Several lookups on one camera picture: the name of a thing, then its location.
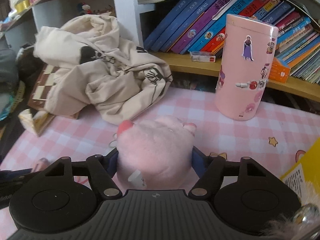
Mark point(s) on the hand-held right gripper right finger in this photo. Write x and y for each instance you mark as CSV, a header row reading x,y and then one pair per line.
x,y
197,158

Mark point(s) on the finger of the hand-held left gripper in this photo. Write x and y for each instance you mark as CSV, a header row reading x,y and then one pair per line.
x,y
15,176

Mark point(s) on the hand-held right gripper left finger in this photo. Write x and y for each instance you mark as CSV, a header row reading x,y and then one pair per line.
x,y
113,161

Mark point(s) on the pink plush toy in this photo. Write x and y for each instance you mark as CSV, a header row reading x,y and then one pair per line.
x,y
155,150

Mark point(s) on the yellow cardboard box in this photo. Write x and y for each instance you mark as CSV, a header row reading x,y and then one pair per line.
x,y
300,170

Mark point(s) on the pink checked tablecloth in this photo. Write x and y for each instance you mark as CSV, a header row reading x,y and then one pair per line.
x,y
75,135

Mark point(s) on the white gold paper box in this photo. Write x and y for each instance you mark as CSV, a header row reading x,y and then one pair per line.
x,y
32,121

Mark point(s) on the wooden chessboard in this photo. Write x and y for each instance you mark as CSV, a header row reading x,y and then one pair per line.
x,y
42,87

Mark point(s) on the beige printed cloth bag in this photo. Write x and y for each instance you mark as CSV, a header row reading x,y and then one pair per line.
x,y
100,67

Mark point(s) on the small white card box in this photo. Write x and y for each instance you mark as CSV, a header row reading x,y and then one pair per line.
x,y
202,56

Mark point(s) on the pink sticker-covered tin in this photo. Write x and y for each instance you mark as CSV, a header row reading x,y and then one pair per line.
x,y
245,67

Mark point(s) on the grey furry pompom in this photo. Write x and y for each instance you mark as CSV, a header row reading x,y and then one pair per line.
x,y
287,226

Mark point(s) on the dark brown bag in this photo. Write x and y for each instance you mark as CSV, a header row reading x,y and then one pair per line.
x,y
27,62

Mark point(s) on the orange white carton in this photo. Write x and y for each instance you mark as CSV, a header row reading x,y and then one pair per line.
x,y
281,72

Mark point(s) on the row of children's books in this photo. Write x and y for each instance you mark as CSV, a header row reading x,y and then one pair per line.
x,y
200,17

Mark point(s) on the white bookshelf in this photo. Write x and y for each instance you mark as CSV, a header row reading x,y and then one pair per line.
x,y
122,0

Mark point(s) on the gold ribbon roll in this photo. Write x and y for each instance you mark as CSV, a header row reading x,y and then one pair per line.
x,y
22,5

